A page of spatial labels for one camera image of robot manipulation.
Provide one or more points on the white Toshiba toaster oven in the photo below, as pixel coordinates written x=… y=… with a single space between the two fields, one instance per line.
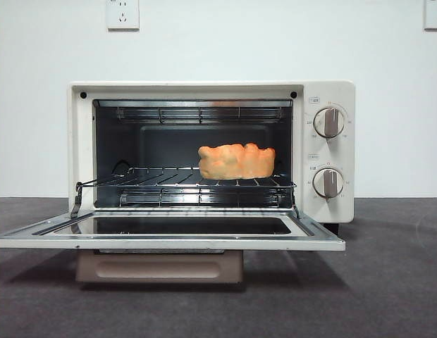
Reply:
x=327 y=93

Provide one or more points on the beige oven temperature knob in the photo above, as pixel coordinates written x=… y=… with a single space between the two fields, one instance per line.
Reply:
x=330 y=122

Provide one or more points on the golden bread loaf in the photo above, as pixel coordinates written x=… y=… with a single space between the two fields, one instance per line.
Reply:
x=236 y=162

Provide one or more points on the white wall socket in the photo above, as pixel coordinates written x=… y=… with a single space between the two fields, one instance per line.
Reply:
x=122 y=15
x=435 y=15

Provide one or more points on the beige oven timer knob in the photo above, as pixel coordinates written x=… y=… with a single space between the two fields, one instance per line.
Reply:
x=328 y=182

